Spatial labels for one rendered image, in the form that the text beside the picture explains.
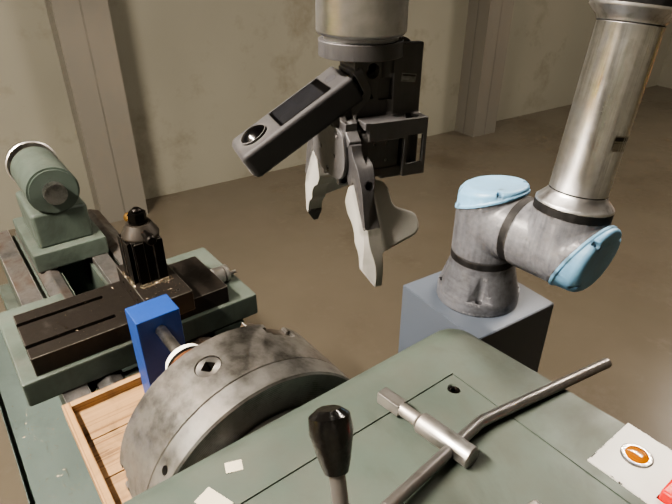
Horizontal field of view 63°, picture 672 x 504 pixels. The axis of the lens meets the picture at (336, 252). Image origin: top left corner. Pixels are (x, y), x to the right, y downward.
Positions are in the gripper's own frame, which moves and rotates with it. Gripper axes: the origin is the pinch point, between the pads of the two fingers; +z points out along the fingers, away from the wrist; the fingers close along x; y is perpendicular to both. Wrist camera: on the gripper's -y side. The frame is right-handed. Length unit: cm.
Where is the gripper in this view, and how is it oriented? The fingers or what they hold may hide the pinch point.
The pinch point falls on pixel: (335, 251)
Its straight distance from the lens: 54.4
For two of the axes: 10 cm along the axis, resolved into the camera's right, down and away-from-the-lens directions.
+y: 9.1, -2.0, 3.5
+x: -4.0, -4.6, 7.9
